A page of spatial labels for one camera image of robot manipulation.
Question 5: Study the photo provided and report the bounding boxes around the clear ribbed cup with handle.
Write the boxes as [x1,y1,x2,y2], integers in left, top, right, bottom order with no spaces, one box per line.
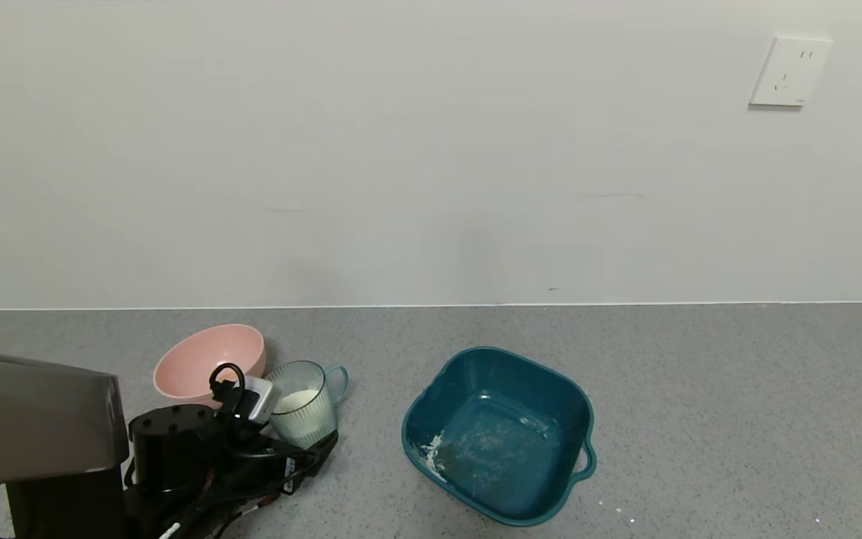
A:
[265,360,349,450]

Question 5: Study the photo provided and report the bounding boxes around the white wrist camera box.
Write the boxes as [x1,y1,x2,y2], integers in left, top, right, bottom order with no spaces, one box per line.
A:
[233,374,282,426]

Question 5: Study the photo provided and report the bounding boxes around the white powder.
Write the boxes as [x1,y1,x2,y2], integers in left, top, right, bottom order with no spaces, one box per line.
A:
[275,389,322,414]

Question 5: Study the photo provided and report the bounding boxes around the black camera cable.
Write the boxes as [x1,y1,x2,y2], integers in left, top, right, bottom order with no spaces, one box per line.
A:
[209,363,252,450]

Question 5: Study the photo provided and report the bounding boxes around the white wall socket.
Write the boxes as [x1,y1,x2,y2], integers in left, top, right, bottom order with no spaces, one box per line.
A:
[749,37,834,107]

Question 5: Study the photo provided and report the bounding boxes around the pink plastic bowl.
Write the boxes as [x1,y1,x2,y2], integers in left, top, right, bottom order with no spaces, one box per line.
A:
[153,323,266,409]

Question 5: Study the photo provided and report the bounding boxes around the teal square plastic basin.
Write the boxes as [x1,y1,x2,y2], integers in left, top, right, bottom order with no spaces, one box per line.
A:
[401,346,596,526]

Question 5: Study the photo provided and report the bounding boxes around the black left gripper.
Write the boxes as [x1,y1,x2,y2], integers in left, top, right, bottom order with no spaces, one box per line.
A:
[242,430,340,496]

